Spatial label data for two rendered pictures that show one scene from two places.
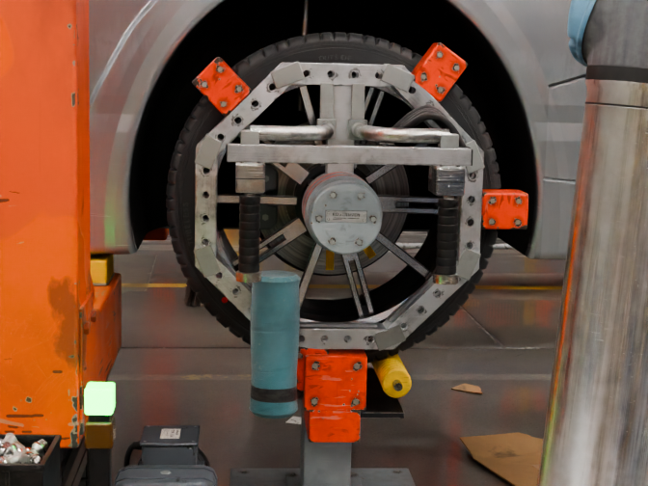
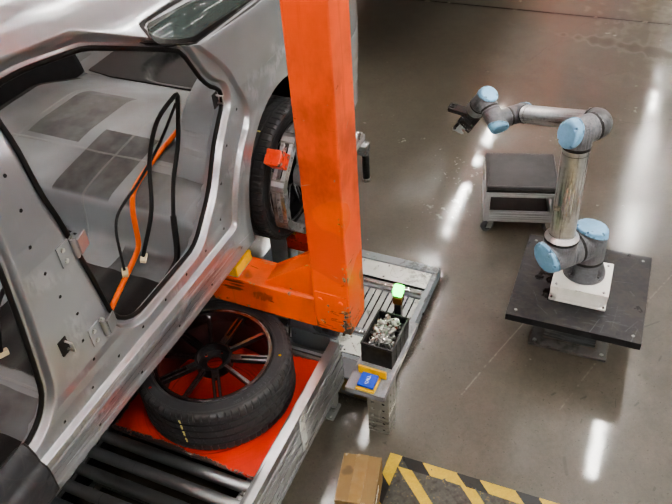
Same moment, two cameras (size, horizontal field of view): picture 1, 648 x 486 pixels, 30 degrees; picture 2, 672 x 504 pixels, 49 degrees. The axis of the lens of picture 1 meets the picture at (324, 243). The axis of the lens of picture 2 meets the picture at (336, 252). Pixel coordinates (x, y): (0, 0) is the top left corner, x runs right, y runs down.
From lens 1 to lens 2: 300 cm
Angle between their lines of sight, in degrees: 62
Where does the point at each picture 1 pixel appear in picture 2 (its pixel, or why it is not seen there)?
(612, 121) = (582, 161)
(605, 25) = (582, 143)
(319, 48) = (284, 120)
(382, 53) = not seen: hidden behind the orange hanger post
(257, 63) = (273, 140)
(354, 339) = not seen: hidden behind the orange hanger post
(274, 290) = not seen: hidden behind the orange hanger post
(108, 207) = (248, 230)
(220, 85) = (284, 160)
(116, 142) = (245, 205)
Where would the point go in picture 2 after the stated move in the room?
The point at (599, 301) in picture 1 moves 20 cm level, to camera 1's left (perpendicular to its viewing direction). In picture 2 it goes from (578, 195) to (566, 223)
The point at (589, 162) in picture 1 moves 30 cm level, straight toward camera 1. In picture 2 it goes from (576, 170) to (649, 195)
